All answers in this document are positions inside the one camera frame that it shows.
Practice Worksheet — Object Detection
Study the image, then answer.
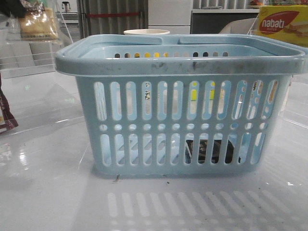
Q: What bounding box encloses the black tissue pack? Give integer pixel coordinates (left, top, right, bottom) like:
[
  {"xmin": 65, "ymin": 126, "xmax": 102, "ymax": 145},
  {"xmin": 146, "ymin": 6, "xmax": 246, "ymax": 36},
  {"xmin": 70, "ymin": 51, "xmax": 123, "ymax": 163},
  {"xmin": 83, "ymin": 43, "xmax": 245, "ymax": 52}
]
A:
[{"xmin": 185, "ymin": 140, "xmax": 234, "ymax": 164}]

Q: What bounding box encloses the white cabinet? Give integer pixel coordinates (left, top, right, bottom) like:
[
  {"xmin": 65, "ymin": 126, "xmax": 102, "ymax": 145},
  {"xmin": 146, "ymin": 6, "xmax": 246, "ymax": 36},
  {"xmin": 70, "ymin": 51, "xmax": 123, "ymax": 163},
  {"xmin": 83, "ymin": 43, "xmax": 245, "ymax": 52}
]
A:
[{"xmin": 148, "ymin": 0, "xmax": 193, "ymax": 34}]

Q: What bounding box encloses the packaged bread clear wrapper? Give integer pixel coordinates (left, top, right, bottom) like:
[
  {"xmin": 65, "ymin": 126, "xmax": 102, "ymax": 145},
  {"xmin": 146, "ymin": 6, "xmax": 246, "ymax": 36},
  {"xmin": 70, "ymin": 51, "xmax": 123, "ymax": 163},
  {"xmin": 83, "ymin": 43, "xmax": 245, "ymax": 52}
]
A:
[{"xmin": 8, "ymin": 0, "xmax": 60, "ymax": 42}]

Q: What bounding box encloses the brown snack bag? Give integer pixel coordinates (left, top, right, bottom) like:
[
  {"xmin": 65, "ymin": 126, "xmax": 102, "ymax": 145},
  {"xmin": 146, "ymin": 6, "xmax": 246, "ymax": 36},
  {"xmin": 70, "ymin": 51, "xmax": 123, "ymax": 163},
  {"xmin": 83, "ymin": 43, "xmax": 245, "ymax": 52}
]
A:
[{"xmin": 0, "ymin": 72, "xmax": 19, "ymax": 134}]

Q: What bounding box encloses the white paper cup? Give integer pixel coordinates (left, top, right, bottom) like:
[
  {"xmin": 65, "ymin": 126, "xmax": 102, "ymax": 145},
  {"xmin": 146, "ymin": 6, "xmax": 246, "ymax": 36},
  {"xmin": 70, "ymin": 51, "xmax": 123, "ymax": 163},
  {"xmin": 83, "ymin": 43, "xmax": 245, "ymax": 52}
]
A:
[{"xmin": 124, "ymin": 28, "xmax": 170, "ymax": 35}]

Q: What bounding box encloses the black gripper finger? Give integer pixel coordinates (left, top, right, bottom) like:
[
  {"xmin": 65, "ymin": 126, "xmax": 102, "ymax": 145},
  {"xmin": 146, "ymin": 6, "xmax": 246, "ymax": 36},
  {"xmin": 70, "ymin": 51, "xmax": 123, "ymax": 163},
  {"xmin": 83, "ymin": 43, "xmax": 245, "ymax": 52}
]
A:
[{"xmin": 0, "ymin": 0, "xmax": 26, "ymax": 18}]

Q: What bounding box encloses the yellow nabati wafer box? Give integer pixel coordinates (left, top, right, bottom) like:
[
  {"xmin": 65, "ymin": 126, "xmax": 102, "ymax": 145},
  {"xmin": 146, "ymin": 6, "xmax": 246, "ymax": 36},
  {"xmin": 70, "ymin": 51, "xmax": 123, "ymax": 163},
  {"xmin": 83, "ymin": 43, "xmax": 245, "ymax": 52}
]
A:
[{"xmin": 252, "ymin": 5, "xmax": 308, "ymax": 47}]

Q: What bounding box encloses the light blue plastic basket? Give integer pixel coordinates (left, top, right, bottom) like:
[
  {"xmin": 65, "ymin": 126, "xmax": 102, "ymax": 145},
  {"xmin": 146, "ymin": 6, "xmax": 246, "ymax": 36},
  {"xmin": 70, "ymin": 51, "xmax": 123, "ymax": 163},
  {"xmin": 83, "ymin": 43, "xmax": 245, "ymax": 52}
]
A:
[{"xmin": 54, "ymin": 34, "xmax": 308, "ymax": 175}]

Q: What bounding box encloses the clear acrylic left shelf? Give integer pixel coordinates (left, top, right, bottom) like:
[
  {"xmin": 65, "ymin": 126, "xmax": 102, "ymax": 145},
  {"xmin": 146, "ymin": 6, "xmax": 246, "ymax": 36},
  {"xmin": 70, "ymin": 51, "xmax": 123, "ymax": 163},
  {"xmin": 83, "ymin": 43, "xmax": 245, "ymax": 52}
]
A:
[{"xmin": 0, "ymin": 12, "xmax": 85, "ymax": 135}]

